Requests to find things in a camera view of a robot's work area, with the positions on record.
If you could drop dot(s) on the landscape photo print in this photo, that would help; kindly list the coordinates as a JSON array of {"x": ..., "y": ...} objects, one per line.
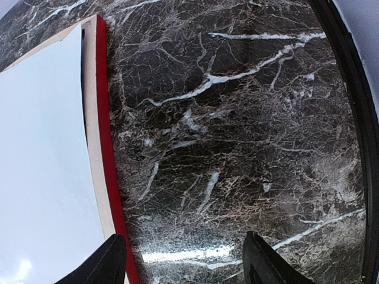
[{"x": 49, "y": 217}]

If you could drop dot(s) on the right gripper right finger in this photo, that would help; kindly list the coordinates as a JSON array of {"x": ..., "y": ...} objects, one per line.
[{"x": 262, "y": 264}]

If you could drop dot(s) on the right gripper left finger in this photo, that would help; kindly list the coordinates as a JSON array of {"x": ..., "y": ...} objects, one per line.
[{"x": 107, "y": 264}]

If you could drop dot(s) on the black front rail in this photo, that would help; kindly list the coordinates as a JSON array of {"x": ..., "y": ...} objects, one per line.
[{"x": 352, "y": 30}]

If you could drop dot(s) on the red wooden picture frame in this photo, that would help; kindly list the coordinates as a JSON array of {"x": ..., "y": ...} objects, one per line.
[{"x": 96, "y": 116}]

